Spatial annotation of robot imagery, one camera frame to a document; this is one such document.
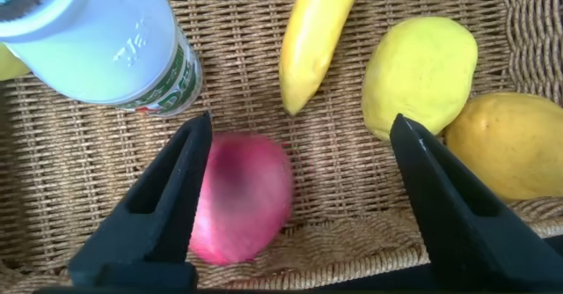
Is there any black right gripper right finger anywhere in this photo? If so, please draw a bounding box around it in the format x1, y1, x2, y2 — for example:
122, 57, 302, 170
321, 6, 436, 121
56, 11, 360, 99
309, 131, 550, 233
389, 113, 563, 293

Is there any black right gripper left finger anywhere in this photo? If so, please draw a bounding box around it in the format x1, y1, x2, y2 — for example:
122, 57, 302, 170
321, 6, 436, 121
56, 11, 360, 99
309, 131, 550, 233
69, 111, 214, 291

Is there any red apple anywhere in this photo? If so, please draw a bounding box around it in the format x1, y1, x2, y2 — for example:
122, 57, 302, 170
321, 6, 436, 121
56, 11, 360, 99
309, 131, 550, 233
188, 130, 295, 267

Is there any white milk bottle green label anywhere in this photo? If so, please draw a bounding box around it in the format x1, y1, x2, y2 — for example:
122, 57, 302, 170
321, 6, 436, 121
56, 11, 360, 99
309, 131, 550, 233
0, 0, 204, 118

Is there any wicker basket holding food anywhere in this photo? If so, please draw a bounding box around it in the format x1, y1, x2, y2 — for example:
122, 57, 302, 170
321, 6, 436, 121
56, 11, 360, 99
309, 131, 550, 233
0, 0, 563, 291

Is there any orange yellow mango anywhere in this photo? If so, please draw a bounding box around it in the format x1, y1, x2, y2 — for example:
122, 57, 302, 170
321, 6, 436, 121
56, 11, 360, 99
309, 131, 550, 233
442, 92, 563, 202

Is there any yellow lemon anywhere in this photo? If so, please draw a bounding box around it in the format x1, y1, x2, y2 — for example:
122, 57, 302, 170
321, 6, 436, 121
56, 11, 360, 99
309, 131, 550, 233
361, 16, 479, 142
0, 42, 32, 83

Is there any yellow banana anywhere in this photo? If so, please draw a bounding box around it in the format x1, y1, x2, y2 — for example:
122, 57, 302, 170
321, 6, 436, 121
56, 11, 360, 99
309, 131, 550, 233
278, 0, 366, 117

